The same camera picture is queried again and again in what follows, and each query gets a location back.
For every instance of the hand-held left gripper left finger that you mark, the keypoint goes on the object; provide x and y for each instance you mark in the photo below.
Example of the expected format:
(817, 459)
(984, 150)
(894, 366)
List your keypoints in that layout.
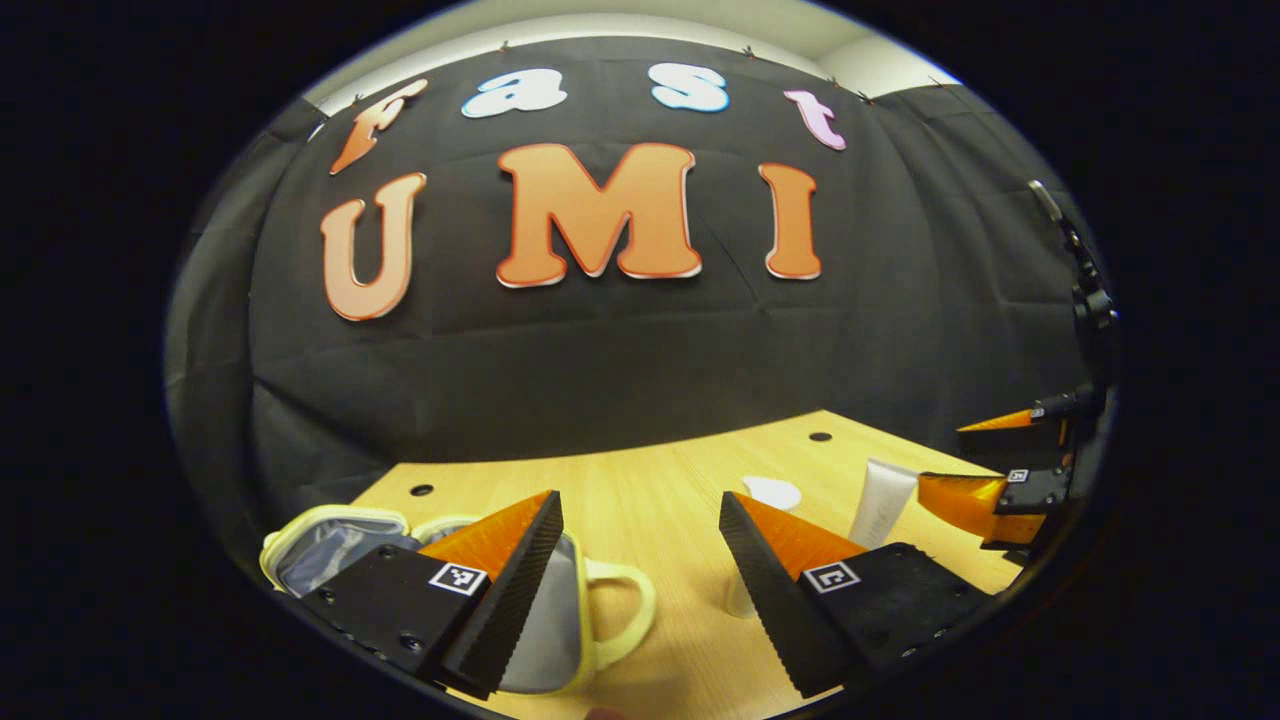
(515, 600)

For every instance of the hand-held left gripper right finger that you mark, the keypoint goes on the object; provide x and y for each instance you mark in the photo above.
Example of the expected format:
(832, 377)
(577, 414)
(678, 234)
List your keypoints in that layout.
(775, 610)

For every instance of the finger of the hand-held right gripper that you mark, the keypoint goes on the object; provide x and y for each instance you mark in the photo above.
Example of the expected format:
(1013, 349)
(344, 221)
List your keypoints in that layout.
(1040, 492)
(1010, 450)

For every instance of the white pump bottle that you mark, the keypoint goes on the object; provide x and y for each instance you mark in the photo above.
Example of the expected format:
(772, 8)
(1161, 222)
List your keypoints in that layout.
(772, 492)

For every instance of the white squeeze tube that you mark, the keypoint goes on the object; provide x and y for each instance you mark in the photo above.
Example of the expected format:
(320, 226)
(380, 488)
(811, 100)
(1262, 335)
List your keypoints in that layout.
(882, 505)

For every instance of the pale yellow small suitcase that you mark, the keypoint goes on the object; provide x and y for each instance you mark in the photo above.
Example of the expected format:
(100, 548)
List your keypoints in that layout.
(330, 550)

